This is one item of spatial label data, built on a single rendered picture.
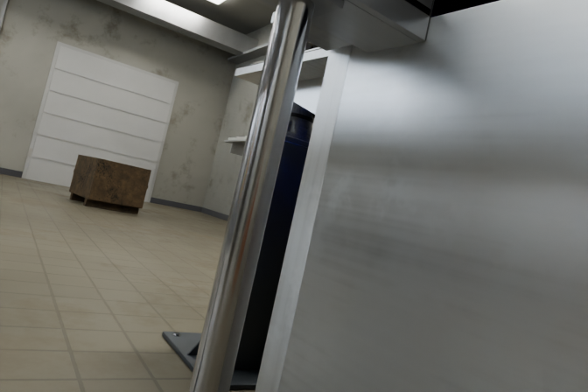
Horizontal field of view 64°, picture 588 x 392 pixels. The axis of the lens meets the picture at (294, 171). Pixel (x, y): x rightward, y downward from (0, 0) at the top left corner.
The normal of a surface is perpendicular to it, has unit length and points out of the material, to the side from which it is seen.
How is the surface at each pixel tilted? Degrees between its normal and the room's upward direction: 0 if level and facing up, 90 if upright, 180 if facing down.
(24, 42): 90
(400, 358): 90
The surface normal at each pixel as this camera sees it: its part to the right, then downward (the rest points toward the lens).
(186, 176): 0.52, 0.05
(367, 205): -0.79, -0.22
